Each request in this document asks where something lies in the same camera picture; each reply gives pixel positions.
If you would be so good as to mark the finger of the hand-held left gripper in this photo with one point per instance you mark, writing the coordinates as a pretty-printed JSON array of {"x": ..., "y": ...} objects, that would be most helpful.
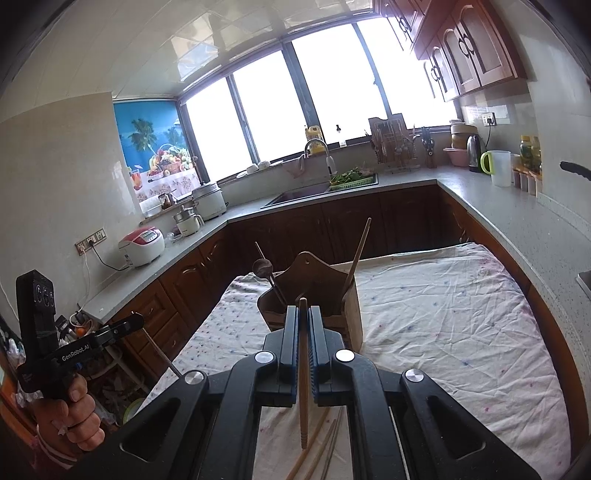
[{"x": 124, "y": 326}]

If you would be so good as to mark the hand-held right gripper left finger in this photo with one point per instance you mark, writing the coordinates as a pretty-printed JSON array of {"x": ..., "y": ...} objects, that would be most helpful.
[{"x": 290, "y": 360}]

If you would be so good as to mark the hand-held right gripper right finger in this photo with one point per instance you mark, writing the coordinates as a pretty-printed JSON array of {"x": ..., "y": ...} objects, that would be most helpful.
[{"x": 318, "y": 360}]

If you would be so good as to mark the wooden utensil holder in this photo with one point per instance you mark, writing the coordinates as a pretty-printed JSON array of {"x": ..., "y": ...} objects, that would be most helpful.
[{"x": 353, "y": 318}]

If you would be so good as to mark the wooden chopstick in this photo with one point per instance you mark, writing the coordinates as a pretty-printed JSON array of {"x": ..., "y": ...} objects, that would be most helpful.
[
  {"x": 323, "y": 450},
  {"x": 307, "y": 447},
  {"x": 360, "y": 249},
  {"x": 304, "y": 415}
]

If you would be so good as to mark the steel spoon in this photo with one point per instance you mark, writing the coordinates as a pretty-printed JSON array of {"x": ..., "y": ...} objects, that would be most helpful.
[{"x": 262, "y": 267}]

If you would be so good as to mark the person's left forearm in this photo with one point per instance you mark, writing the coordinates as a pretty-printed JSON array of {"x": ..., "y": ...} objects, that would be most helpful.
[{"x": 51, "y": 450}]

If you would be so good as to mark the person's left hand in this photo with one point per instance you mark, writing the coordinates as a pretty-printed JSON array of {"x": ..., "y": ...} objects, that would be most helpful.
[{"x": 78, "y": 415}]

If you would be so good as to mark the white storage rack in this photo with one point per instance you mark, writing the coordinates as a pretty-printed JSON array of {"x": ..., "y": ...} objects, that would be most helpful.
[{"x": 115, "y": 369}]

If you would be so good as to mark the pink and white rice cooker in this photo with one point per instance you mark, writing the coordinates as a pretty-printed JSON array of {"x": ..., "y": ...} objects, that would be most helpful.
[{"x": 143, "y": 247}]

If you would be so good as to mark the white floral tablecloth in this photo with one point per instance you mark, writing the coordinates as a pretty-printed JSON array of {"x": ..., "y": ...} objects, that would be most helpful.
[{"x": 438, "y": 323}]

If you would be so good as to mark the wooden base cabinets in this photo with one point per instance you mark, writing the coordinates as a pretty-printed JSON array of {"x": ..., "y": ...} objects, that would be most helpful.
[{"x": 323, "y": 221}]

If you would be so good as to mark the white electric pot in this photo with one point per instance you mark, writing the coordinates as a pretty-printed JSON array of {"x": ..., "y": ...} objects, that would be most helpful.
[{"x": 210, "y": 201}]

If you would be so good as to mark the kitchen sink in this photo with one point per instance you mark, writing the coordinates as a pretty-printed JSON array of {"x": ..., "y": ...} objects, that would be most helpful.
[{"x": 300, "y": 194}]

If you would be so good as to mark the palm and fruit print blind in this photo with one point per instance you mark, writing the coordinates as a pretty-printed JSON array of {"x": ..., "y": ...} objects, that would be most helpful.
[{"x": 157, "y": 147}]

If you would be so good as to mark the green basket of vegetables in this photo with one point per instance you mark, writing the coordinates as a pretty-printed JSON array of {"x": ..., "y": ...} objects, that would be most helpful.
[{"x": 348, "y": 177}]

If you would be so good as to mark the steel kitchen faucet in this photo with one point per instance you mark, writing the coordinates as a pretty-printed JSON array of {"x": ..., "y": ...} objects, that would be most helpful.
[{"x": 323, "y": 150}]

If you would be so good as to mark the yellow bottle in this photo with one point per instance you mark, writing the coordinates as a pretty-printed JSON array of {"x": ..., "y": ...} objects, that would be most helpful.
[{"x": 314, "y": 141}]

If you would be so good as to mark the small clear bottle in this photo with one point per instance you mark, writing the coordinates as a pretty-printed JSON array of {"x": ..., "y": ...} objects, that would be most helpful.
[{"x": 340, "y": 136}]

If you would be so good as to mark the dish drying rack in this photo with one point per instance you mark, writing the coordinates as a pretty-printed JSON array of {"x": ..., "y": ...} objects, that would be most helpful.
[{"x": 392, "y": 143}]

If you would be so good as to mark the grey kitchen countertop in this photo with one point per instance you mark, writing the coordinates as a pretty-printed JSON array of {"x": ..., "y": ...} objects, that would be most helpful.
[{"x": 508, "y": 221}]

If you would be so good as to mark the knife block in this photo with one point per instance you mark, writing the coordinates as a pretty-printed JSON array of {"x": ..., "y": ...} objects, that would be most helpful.
[{"x": 428, "y": 147}]

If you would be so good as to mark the pink bowl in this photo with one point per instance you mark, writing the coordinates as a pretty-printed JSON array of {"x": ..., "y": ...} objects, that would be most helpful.
[{"x": 456, "y": 158}]

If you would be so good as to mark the steel electric kettle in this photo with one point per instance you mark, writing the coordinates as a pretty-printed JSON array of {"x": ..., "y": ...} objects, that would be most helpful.
[{"x": 475, "y": 154}]

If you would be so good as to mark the beige lidded container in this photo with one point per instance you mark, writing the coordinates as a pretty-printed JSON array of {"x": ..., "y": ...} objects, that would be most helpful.
[{"x": 463, "y": 134}]

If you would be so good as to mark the kitchen window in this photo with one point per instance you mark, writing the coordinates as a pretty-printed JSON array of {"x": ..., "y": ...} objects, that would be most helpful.
[{"x": 332, "y": 92}]

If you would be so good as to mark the row of spice jars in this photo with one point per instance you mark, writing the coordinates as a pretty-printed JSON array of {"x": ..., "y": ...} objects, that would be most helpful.
[{"x": 525, "y": 182}]

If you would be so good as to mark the gas stove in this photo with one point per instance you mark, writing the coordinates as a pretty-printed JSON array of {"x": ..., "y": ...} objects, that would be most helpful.
[{"x": 585, "y": 281}]

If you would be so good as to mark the cooking oil bottles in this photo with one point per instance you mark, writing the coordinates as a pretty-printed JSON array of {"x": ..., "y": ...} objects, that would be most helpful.
[{"x": 530, "y": 154}]

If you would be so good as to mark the wall outlet strip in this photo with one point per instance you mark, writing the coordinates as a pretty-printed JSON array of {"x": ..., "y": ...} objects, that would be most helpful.
[{"x": 90, "y": 241}]

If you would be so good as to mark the white wall outlet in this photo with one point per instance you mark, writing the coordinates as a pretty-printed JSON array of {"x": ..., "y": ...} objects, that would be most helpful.
[{"x": 488, "y": 119}]

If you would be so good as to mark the wooden wall cabinets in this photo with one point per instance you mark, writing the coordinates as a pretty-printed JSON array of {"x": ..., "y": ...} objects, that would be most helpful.
[{"x": 461, "y": 46}]

